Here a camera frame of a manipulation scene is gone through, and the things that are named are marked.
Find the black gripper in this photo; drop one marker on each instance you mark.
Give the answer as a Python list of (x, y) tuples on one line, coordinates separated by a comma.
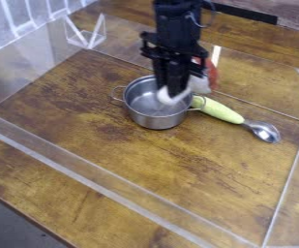
[(174, 63)]

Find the white red plush mushroom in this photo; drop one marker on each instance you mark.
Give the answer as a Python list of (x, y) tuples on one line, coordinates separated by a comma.
[(199, 85)]

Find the silver metal pot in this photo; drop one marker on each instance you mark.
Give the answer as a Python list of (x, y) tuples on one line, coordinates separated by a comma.
[(147, 112)]

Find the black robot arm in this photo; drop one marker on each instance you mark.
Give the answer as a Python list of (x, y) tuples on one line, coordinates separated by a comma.
[(178, 22)]

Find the green handled metal spoon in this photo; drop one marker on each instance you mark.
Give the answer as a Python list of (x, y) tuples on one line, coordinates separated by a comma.
[(263, 130)]

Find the black bar in background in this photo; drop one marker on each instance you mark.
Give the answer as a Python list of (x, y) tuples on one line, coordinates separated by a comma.
[(252, 15)]

